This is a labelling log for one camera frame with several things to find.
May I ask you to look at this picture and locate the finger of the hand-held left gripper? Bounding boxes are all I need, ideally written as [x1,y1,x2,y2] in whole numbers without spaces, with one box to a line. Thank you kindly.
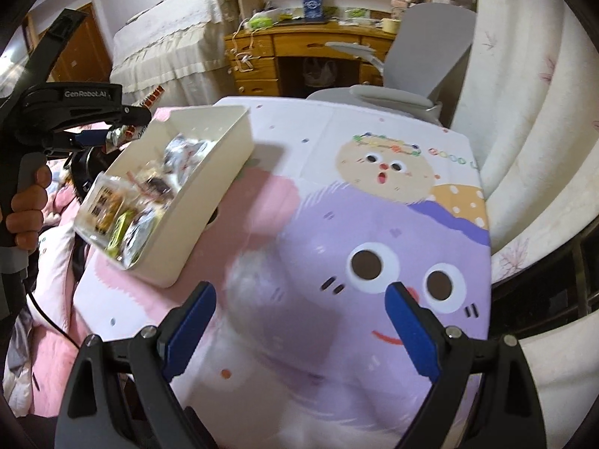
[46,130,110,156]
[61,104,153,134]

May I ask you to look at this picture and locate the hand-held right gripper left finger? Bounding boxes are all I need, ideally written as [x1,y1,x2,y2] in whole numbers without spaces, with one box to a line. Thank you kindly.
[55,281,218,449]

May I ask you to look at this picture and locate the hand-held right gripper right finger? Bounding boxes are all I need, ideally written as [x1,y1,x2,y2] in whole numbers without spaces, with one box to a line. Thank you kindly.
[384,281,548,449]

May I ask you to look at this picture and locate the red-edged nut bar packet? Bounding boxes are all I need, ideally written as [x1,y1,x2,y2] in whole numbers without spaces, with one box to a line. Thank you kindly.
[104,85,165,154]

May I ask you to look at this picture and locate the clear orange puff packet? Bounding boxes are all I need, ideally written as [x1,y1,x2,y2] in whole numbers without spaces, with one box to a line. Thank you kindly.
[77,173,129,244]

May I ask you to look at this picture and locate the dark seed bar packet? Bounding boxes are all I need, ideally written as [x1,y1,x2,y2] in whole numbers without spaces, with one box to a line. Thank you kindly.
[136,175,176,202]

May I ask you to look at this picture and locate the green snack packet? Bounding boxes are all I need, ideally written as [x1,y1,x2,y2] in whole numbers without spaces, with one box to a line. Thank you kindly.
[107,210,136,260]

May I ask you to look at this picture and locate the white plastic bin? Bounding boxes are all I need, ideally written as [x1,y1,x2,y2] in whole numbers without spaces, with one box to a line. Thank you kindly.
[72,104,256,288]

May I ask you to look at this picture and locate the brown white snack packet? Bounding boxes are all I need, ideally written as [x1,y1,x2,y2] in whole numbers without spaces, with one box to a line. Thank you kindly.
[122,206,167,263]

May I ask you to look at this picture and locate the person's left hand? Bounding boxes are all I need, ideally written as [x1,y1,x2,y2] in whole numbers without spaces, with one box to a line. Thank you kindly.
[8,166,53,253]

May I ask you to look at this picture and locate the black headphones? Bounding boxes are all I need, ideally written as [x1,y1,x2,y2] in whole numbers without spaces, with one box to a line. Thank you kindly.
[70,147,110,202]

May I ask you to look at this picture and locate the wooden cabinet door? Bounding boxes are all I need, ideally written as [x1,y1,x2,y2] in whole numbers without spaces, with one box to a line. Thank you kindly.
[23,2,115,85]

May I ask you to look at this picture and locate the grey snack packet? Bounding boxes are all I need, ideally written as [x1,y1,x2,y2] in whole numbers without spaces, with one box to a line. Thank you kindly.
[164,133,211,174]

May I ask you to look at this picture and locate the white lace cover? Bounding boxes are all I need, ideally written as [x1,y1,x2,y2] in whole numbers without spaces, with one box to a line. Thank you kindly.
[110,0,239,101]

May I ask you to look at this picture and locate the pink blanket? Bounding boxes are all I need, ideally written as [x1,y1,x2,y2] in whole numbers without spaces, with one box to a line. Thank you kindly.
[9,150,160,419]

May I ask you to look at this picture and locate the wooden desk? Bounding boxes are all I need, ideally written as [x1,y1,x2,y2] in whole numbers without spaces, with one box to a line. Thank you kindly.
[224,0,431,99]

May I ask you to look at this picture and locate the white plastic bag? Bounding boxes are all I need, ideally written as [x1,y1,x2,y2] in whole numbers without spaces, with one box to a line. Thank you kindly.
[302,56,338,87]

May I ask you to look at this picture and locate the white floral quilt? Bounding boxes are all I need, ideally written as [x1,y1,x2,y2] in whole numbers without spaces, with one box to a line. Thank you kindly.
[444,0,599,436]

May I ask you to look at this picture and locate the grey office chair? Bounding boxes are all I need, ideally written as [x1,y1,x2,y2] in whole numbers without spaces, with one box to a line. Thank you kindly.
[306,0,480,127]

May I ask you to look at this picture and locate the black cable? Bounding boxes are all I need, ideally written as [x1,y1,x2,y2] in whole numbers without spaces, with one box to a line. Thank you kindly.
[25,285,82,349]

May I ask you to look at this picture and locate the black metal frame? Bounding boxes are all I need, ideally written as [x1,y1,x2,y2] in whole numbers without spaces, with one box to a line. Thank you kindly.
[489,231,599,342]

